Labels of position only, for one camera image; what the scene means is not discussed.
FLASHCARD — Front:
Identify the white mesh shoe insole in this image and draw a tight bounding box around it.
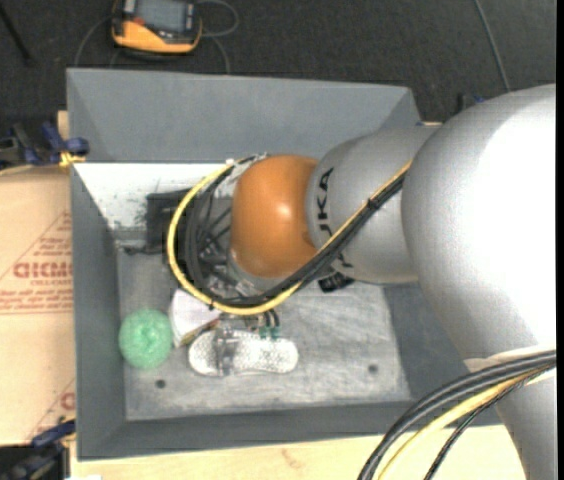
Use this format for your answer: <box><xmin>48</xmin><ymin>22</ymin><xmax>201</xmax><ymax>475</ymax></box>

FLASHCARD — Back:
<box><xmin>187</xmin><ymin>329</ymin><xmax>300</xmax><ymax>378</ymax></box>

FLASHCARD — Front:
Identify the green spiky ball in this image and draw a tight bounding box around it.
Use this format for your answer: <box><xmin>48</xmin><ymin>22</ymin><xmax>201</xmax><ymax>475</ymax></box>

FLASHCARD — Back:
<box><xmin>117</xmin><ymin>307</ymin><xmax>174</xmax><ymax>370</ymax></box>

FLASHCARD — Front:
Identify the grey metal bin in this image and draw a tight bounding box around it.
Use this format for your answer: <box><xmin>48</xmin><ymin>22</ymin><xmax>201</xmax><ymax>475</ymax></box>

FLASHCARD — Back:
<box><xmin>65</xmin><ymin>67</ymin><xmax>502</xmax><ymax>459</ymax></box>

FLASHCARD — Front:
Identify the brown cardboard board red print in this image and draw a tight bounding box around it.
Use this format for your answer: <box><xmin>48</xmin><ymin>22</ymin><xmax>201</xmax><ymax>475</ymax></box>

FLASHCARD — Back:
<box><xmin>0</xmin><ymin>166</ymin><xmax>78</xmax><ymax>450</ymax></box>

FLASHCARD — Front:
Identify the black box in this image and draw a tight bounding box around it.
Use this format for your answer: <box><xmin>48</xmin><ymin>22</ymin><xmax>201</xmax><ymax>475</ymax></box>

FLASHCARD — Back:
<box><xmin>144</xmin><ymin>191</ymin><xmax>189</xmax><ymax>266</ymax></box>

